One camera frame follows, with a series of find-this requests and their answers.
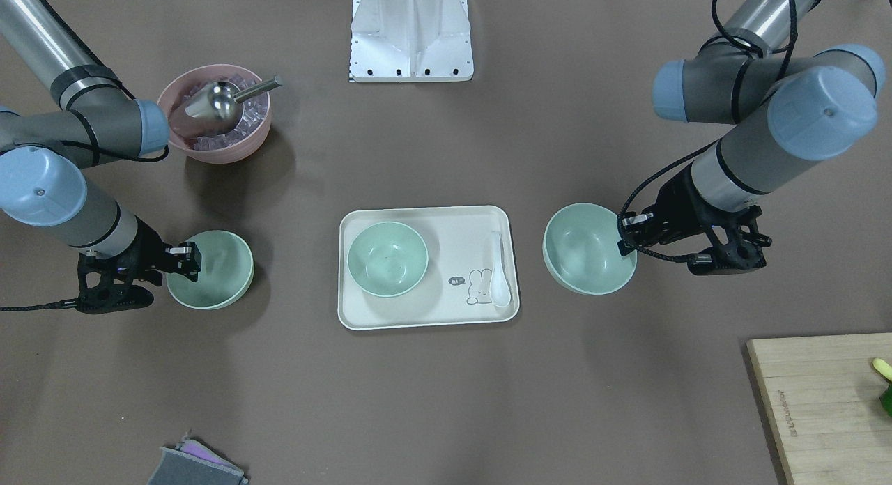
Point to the cream rabbit tray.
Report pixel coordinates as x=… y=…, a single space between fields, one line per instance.
x=456 y=287

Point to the wooden cutting board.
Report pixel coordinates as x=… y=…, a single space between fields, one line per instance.
x=823 y=400

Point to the grey purple folded cloth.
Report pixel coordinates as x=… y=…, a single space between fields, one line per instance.
x=191 y=461

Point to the white ceramic spoon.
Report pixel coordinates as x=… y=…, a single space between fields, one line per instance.
x=499 y=287

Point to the green lime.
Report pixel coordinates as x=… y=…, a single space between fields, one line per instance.
x=886 y=400

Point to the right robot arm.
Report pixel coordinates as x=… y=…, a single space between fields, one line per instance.
x=44 y=157

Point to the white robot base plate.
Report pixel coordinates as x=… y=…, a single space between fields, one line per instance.
x=398 y=41

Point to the metal ice scoop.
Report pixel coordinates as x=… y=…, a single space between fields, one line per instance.
x=222 y=102

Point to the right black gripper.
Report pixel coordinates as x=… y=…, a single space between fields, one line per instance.
x=147 y=247

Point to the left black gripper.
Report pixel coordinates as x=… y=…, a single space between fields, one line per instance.
x=674 y=201

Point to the yellow plastic knife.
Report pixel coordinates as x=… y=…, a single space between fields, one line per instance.
x=883 y=368

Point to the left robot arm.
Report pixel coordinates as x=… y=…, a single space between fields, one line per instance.
x=787 y=115

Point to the green bowl on tray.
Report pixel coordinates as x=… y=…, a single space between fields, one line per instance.
x=388 y=259

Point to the green bowl robot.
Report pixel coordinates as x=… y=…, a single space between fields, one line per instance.
x=581 y=250
x=227 y=270

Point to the pink bowl with ice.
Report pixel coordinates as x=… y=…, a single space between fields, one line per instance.
x=236 y=145

